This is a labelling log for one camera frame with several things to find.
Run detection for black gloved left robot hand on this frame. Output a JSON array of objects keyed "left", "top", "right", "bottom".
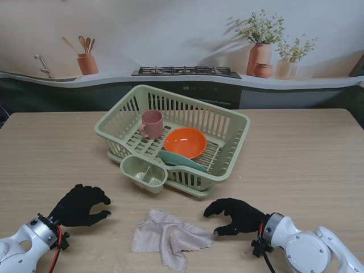
[{"left": 48, "top": 184, "right": 112, "bottom": 228}]

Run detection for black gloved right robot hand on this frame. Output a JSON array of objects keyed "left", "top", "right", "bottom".
[{"left": 203, "top": 198, "right": 267, "bottom": 237}]

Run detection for grey cleaning cloth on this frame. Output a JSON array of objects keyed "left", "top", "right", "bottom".
[{"left": 130, "top": 209, "right": 214, "bottom": 271}]

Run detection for teal plate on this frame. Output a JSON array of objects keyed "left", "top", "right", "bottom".
[{"left": 158, "top": 150, "right": 211, "bottom": 174}]

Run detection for orange plastic bowl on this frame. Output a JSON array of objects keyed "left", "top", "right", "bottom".
[{"left": 164, "top": 127, "right": 208, "bottom": 159}]

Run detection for pink plastic cup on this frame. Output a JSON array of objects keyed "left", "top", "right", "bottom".
[{"left": 138, "top": 110, "right": 164, "bottom": 140}]

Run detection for pale green cutlery holder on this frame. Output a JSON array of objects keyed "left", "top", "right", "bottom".
[{"left": 119, "top": 155, "right": 168, "bottom": 195}]

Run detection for pale green plastic dish rack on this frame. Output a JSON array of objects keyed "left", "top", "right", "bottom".
[{"left": 94, "top": 84, "right": 252, "bottom": 183}]

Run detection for printed kitchen backdrop banner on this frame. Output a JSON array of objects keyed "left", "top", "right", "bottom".
[{"left": 0, "top": 0, "right": 364, "bottom": 113}]

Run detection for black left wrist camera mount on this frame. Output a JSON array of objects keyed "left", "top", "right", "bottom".
[{"left": 55, "top": 231, "right": 71, "bottom": 251}]

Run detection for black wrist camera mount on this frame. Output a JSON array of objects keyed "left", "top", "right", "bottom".
[
  {"left": 251, "top": 238, "right": 275, "bottom": 258},
  {"left": 55, "top": 231, "right": 71, "bottom": 251}
]

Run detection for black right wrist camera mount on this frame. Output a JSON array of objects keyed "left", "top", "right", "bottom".
[{"left": 251, "top": 238, "right": 275, "bottom": 258}]

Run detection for red black right arm cable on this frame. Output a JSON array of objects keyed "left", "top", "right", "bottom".
[{"left": 257, "top": 223, "right": 278, "bottom": 273}]

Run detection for red left arm cable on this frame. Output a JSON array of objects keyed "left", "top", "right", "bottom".
[{"left": 47, "top": 224, "right": 64, "bottom": 273}]

